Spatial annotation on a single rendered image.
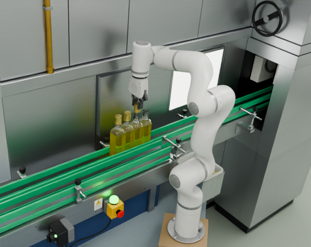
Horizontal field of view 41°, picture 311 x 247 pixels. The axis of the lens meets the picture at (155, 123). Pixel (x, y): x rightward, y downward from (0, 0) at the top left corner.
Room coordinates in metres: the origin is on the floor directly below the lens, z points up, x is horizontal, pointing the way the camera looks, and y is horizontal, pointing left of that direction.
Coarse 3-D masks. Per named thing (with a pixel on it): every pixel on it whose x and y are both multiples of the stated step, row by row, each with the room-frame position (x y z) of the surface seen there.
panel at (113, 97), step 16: (208, 48) 2.35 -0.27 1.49; (224, 48) 2.41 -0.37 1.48; (112, 80) 1.85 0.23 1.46; (128, 80) 1.92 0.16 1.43; (160, 80) 2.07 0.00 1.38; (112, 96) 1.85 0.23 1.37; (128, 96) 1.92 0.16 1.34; (160, 96) 2.08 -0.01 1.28; (112, 112) 1.85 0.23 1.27; (160, 112) 2.09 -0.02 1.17
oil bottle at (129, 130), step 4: (124, 128) 1.74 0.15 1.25; (128, 128) 1.75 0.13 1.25; (132, 128) 1.76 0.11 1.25; (128, 132) 1.74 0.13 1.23; (132, 132) 1.76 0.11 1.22; (128, 136) 1.74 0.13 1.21; (132, 136) 1.76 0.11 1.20; (128, 140) 1.75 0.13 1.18; (132, 140) 1.77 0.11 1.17; (124, 144) 1.73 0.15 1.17; (128, 144) 1.75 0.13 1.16; (132, 144) 1.77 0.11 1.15; (124, 148) 1.73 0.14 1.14; (128, 148) 1.75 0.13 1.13
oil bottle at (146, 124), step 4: (140, 120) 1.84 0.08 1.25; (144, 120) 1.83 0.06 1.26; (148, 120) 1.84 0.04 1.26; (144, 124) 1.81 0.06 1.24; (148, 124) 1.83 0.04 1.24; (144, 128) 1.81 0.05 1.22; (148, 128) 1.83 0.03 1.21; (144, 132) 1.81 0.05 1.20; (148, 132) 1.83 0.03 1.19; (144, 136) 1.81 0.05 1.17; (148, 136) 1.83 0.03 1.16; (144, 140) 1.82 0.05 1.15; (148, 140) 1.83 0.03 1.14
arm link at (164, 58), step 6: (156, 48) 1.85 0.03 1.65; (162, 48) 1.82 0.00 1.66; (168, 48) 1.78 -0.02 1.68; (156, 54) 1.69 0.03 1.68; (162, 54) 1.66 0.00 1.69; (168, 54) 1.64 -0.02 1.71; (174, 54) 1.62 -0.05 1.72; (156, 60) 1.67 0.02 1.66; (162, 60) 1.65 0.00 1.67; (168, 60) 1.62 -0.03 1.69; (156, 66) 1.68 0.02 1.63; (162, 66) 1.65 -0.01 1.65; (168, 66) 1.62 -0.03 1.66; (174, 66) 1.60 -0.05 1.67
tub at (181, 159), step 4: (192, 152) 1.95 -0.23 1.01; (184, 156) 1.90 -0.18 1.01; (188, 156) 1.92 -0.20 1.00; (192, 156) 1.94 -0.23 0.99; (180, 160) 1.88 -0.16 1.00; (184, 160) 1.90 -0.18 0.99; (216, 164) 1.86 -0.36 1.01; (216, 168) 1.85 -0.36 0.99; (220, 168) 1.83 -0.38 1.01; (220, 172) 1.79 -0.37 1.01; (212, 176) 1.75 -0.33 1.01
